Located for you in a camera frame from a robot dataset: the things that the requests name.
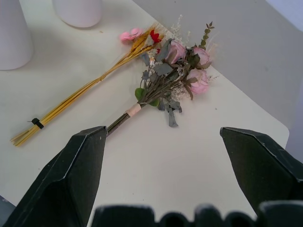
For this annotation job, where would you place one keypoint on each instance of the yellow wheat stalk bouquet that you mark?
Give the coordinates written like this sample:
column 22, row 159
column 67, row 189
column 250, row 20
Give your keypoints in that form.
column 106, row 73

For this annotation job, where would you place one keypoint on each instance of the pink rose bouquet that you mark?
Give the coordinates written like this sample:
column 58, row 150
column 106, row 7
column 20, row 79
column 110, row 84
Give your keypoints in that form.
column 176, row 68

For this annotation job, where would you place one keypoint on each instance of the wide white vase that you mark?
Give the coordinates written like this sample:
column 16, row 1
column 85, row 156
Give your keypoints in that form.
column 78, row 11

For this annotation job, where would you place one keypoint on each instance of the tall white vase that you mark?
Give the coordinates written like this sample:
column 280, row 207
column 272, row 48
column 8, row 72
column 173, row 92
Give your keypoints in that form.
column 10, row 35

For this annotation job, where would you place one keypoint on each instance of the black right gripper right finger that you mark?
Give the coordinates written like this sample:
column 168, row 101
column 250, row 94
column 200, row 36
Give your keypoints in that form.
column 258, row 165

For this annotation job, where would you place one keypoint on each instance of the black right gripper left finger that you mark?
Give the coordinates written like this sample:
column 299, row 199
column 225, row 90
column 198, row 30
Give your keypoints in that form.
column 64, row 175

